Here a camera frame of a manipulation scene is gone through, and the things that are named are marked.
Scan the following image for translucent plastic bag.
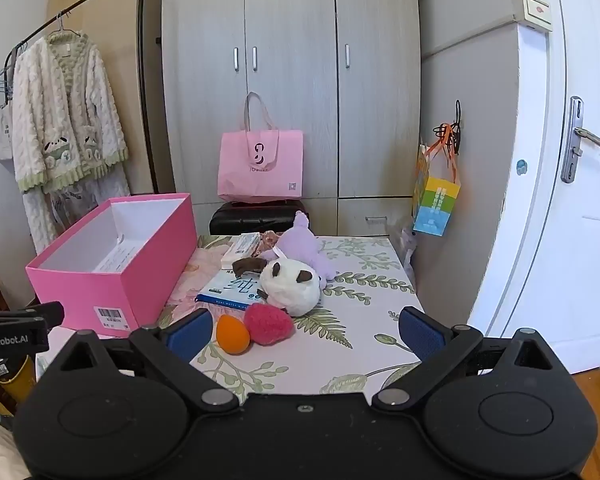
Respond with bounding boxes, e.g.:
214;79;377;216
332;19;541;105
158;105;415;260
387;225;420;281

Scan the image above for white electrical box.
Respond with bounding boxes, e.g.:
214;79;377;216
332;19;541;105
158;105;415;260
512;0;554;34

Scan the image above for white green fluffy robe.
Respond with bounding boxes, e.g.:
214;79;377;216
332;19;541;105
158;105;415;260
11;30;130;193

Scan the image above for pink floral scrunchie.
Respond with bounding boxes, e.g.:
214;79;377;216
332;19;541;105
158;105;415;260
257;230;281;256

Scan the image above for white door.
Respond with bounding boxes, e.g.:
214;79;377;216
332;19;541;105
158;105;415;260
467;0;600;376

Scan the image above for black suitcase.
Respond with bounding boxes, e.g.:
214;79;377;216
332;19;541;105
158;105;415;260
209;199;313;236

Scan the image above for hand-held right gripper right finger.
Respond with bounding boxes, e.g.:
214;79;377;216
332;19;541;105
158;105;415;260
371;306;561;411

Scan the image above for purple plush toy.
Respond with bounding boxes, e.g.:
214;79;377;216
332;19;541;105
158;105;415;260
257;211;338;291

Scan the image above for silver door handle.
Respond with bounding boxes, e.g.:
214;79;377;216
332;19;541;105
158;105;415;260
560;96;600;184

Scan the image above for pink cardboard box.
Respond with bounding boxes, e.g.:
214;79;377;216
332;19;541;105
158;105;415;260
25;192;199;338

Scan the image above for black wall hook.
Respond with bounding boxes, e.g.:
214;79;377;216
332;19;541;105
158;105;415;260
450;100;464;156

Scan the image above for blue wet wipes pack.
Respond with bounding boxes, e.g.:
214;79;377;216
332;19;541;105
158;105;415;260
195;270;271;307

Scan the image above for pink fluffy puff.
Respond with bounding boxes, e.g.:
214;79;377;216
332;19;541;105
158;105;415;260
243;302;296;346

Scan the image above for colourful gift bag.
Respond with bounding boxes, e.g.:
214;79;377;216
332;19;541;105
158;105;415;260
411;142;462;237

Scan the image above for floral tablecloth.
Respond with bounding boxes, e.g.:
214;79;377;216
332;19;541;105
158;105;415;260
155;234;461;396

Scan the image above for yellow cartoon blanket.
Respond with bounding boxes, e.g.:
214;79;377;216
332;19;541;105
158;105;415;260
0;352;38;480

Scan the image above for black clothes rack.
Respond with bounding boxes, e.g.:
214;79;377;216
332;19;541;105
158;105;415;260
2;0;158;196

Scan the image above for pink tote bag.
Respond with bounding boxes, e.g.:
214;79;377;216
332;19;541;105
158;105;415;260
217;91;305;204

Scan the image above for white plush toy brown ears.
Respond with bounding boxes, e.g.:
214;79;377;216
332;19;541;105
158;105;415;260
230;257;323;317

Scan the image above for white fluffy pajama pants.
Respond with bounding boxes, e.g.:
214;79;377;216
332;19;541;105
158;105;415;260
22;167;131;256

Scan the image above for white packet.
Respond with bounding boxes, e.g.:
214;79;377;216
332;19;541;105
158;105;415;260
221;232;263;270

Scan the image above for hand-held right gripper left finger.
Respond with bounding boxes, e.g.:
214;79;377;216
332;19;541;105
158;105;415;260
54;310;241;412

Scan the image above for grey wooden wardrobe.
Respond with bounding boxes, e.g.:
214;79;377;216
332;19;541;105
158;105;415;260
161;0;422;238

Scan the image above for white cloth tote bag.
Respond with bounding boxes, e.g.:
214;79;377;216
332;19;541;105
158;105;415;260
0;102;16;163

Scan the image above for beige tall cabinet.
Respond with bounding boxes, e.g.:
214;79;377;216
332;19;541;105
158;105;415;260
46;0;176;196

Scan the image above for orange makeup sponge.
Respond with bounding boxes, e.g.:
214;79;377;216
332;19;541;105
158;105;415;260
216;314;252;356

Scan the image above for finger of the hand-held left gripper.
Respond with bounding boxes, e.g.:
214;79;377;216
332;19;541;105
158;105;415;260
0;301;65;330

